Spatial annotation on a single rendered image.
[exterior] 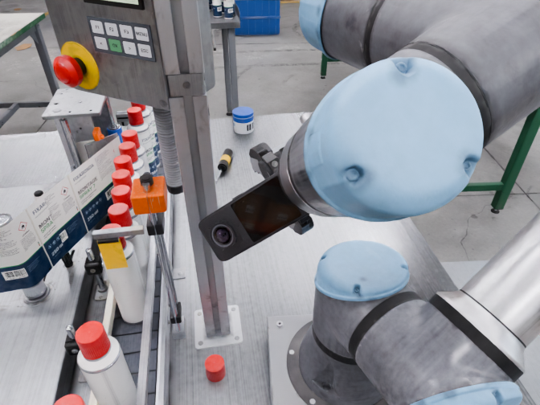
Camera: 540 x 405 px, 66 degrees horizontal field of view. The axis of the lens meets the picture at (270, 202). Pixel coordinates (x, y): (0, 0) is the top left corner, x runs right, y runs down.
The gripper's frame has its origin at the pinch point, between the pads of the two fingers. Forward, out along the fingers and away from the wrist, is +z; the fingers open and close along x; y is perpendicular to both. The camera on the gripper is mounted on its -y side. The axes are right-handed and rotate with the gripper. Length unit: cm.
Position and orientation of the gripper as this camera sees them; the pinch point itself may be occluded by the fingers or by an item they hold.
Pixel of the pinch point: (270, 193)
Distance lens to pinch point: 53.0
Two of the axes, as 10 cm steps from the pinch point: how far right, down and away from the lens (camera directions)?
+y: 8.5, -5.1, 1.2
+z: -1.2, 0.2, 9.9
